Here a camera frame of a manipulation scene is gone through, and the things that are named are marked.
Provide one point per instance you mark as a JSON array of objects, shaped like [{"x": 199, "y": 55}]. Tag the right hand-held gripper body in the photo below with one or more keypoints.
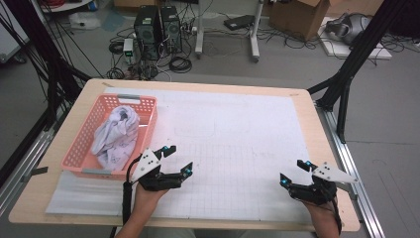
[{"x": 313, "y": 193}]

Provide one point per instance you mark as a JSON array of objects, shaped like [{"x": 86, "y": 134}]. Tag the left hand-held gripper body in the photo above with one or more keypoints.
[{"x": 147, "y": 165}]

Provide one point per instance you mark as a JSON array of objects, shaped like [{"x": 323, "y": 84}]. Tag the lilac butterfly print towel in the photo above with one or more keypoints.
[{"x": 115, "y": 139}]

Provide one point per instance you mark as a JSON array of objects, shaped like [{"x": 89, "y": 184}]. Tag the pink plastic basket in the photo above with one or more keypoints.
[{"x": 99, "y": 110}]

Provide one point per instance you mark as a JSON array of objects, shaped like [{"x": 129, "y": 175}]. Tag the person's right hand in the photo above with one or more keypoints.
[{"x": 323, "y": 216}]

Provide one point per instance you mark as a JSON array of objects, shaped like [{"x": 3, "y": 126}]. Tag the person's left hand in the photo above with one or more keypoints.
[{"x": 145, "y": 200}]

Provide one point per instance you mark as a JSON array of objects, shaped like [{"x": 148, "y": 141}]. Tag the small white power supply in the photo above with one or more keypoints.
[{"x": 128, "y": 48}]

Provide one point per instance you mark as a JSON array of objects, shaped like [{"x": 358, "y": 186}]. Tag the black computer tower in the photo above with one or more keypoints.
[
  {"x": 147, "y": 33},
  {"x": 171, "y": 29}
]

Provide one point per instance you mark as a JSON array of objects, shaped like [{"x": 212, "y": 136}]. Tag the white floor board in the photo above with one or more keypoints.
[{"x": 340, "y": 49}]

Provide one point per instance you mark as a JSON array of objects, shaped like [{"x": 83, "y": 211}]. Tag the white metal stand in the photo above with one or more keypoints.
[{"x": 199, "y": 33}]

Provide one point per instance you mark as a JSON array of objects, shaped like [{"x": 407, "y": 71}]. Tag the grey rounded appliance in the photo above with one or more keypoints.
[{"x": 350, "y": 28}]

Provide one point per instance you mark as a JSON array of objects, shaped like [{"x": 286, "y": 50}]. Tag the open cardboard box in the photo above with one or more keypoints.
[{"x": 297, "y": 18}]

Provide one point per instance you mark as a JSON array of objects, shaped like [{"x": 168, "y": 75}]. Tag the flat black device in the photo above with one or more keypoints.
[{"x": 239, "y": 22}]

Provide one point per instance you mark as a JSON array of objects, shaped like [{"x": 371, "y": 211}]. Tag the clear plastic bag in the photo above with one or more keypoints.
[{"x": 84, "y": 20}]

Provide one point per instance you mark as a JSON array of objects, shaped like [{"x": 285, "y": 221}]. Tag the round white table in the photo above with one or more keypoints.
[{"x": 72, "y": 5}]

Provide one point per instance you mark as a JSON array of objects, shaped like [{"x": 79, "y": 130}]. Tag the white cabinet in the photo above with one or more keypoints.
[{"x": 10, "y": 39}]

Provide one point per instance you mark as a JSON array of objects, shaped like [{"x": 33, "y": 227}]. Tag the aluminium rail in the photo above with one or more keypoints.
[
  {"x": 29, "y": 155},
  {"x": 350, "y": 165}
]

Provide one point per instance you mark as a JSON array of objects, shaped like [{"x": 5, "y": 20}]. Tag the black metal frame strut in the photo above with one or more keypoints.
[
  {"x": 49, "y": 59},
  {"x": 360, "y": 53}
]

